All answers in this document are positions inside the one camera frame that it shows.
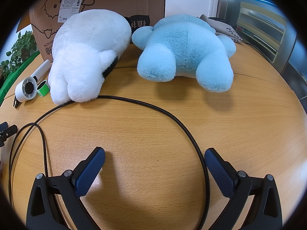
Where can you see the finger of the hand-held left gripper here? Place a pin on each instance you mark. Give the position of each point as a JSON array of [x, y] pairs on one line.
[[8, 131]]

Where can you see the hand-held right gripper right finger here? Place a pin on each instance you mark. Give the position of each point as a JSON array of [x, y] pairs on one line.
[[219, 170]]

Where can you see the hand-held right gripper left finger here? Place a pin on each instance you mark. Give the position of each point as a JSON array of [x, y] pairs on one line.
[[90, 169]]

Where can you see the black sunglasses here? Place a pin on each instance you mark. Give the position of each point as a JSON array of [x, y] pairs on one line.
[[17, 103]]

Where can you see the green tape roll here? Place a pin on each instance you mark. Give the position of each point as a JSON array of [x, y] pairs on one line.
[[43, 89]]

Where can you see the wooden desktop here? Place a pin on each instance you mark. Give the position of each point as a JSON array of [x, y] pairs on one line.
[[148, 134]]

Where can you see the green cloth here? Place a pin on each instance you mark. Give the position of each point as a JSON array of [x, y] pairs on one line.
[[14, 79]]

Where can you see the green potted plant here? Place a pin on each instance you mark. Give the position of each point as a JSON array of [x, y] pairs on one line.
[[21, 50]]

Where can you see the white plush toy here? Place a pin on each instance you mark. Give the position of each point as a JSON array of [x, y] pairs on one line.
[[88, 52]]

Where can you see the light blue plush toy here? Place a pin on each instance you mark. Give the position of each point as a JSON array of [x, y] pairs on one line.
[[182, 50]]

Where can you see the grey printed cloth bag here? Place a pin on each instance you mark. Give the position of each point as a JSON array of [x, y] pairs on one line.
[[223, 30]]

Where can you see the yellow framed shelf cabinet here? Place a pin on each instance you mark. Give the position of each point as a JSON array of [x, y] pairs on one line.
[[261, 28]]

